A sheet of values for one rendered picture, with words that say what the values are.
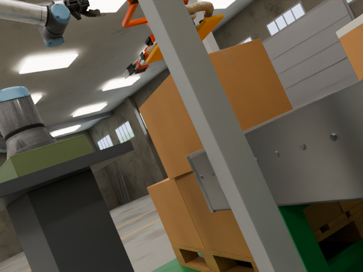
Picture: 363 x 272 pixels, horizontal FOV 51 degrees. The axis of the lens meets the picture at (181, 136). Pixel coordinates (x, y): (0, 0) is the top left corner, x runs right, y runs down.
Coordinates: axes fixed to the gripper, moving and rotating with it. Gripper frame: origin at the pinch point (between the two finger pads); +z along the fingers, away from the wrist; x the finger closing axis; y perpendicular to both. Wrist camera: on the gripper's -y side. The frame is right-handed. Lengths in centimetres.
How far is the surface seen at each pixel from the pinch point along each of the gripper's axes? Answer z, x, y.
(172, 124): -4, -77, 27
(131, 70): 12.9, -30.5, -31.0
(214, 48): 215, 25, -231
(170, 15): -39, -69, 122
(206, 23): 23, -43, 44
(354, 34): 166, -62, -1
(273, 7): 703, 189, -592
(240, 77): 18, -73, 57
